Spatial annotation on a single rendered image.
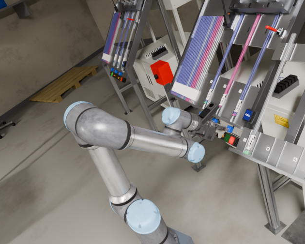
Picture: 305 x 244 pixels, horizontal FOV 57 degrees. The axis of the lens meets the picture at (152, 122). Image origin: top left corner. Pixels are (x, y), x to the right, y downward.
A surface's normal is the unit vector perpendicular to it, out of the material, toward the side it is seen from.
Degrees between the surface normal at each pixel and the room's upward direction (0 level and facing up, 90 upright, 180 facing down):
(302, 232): 0
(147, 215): 8
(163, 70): 90
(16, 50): 90
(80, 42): 90
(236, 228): 0
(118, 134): 74
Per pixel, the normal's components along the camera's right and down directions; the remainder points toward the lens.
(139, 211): -0.27, -0.75
